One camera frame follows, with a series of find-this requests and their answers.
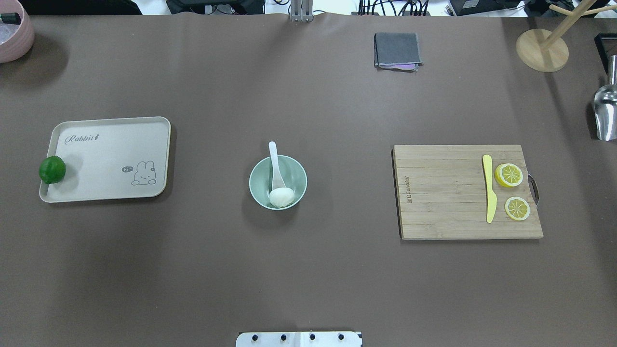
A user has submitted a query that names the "aluminium frame post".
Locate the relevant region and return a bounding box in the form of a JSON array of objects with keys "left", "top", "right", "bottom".
[{"left": 289, "top": 0, "right": 314, "bottom": 22}]

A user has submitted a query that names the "lower lemon slice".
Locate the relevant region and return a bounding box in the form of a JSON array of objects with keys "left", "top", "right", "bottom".
[{"left": 504, "top": 196, "right": 531, "bottom": 221}]

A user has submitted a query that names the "metal scoop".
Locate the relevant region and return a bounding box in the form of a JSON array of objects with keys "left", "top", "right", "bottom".
[{"left": 593, "top": 55, "right": 617, "bottom": 141}]

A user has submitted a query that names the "beige rabbit tray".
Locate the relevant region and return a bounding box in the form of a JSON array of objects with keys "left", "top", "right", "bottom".
[{"left": 39, "top": 116, "right": 171, "bottom": 203}]

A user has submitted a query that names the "wooden mug tree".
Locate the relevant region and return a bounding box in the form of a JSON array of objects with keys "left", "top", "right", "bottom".
[{"left": 515, "top": 0, "right": 617, "bottom": 73}]

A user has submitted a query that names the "white steamed bun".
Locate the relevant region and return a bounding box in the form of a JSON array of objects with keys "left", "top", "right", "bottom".
[{"left": 268, "top": 187, "right": 295, "bottom": 209}]

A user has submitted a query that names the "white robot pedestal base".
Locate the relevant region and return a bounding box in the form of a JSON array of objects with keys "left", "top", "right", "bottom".
[{"left": 235, "top": 331, "right": 363, "bottom": 347}]

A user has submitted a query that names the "lemon slice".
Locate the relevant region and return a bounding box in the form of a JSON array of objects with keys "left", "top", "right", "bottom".
[
  {"left": 494, "top": 163, "right": 523, "bottom": 187},
  {"left": 504, "top": 196, "right": 531, "bottom": 221}
]

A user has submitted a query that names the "mint green bowl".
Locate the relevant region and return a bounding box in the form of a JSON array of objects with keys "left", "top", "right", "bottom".
[{"left": 248, "top": 155, "right": 307, "bottom": 211}]

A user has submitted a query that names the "pink ribbed bowl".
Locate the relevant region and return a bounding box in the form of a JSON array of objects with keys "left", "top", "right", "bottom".
[{"left": 0, "top": 0, "right": 35, "bottom": 63}]

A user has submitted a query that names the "green lime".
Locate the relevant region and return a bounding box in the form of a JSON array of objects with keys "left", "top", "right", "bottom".
[{"left": 38, "top": 155, "right": 67, "bottom": 185}]

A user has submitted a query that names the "white ceramic spoon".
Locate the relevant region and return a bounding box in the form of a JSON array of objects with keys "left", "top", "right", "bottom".
[{"left": 268, "top": 141, "right": 286, "bottom": 191}]

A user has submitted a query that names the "bamboo cutting board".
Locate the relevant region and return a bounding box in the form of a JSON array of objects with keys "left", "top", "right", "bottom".
[{"left": 392, "top": 145, "right": 543, "bottom": 240}]

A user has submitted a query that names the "yellow plastic knife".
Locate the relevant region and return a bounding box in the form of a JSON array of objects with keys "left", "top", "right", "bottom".
[{"left": 482, "top": 154, "right": 496, "bottom": 224}]

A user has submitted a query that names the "folded grey cloth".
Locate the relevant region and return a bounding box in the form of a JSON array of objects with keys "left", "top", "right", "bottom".
[{"left": 373, "top": 32, "right": 424, "bottom": 72}]

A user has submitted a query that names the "upper lemon slice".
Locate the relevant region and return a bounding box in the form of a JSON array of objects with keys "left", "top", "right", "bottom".
[{"left": 494, "top": 163, "right": 523, "bottom": 187}]

